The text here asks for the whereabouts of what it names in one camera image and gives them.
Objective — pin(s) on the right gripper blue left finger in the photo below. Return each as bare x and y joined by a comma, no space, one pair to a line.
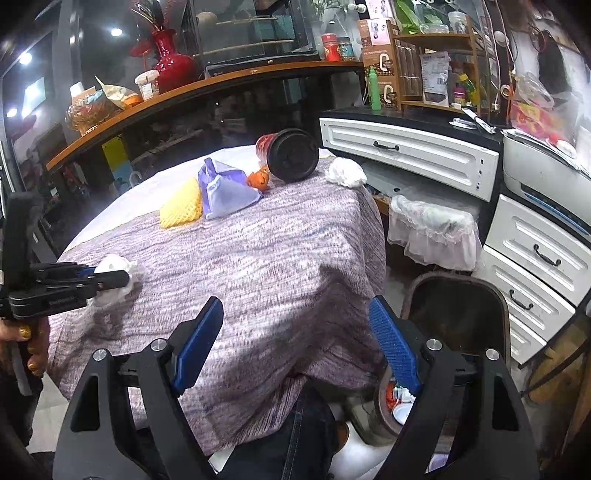
191,342

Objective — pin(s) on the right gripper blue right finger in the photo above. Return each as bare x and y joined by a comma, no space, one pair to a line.
400,356

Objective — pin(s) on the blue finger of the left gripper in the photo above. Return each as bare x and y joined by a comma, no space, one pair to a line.
111,280
85,271

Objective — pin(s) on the white tissue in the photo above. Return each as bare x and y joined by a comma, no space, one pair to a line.
109,298

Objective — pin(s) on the yellow foam fruit net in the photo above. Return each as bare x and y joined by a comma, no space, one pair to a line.
183,207

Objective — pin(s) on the purple plastic bag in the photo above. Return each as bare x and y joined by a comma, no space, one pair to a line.
224,190

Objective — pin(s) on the red cup black lid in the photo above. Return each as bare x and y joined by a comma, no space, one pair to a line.
290,154

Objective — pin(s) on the white paper bowl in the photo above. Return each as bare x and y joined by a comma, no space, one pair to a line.
401,412

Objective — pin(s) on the dark trash bin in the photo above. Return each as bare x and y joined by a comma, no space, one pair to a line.
459,326

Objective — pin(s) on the person left hand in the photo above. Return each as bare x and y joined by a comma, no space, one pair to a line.
34,335

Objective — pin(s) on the purple woven tablecloth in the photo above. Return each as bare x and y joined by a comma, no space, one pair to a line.
295,273

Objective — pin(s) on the white lace covered bin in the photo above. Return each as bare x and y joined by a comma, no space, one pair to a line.
432,234

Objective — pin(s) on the gold wrapped gift basket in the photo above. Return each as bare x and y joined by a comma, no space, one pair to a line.
89,110

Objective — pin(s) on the white drawer cabinet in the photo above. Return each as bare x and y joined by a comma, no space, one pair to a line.
541,270

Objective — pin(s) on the small orange peel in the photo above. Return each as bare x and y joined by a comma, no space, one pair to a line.
260,179

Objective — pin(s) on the small white tissue ball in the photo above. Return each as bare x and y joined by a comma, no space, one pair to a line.
346,172

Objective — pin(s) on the white long drawer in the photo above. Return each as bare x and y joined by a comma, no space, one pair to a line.
459,164

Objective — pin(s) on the red vase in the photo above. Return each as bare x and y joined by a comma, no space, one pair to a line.
174,70

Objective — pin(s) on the wooden curved shelf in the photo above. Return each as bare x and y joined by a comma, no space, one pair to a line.
224,83

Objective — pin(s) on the white printer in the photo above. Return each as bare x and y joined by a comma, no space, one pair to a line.
545,177

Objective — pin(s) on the green bottle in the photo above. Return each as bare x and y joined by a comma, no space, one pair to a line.
374,90

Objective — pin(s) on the glass display case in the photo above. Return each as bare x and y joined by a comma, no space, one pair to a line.
225,36

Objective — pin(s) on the wooden shelf rack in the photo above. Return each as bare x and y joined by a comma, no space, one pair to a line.
447,69

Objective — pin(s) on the red tin can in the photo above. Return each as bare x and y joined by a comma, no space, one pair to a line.
331,47

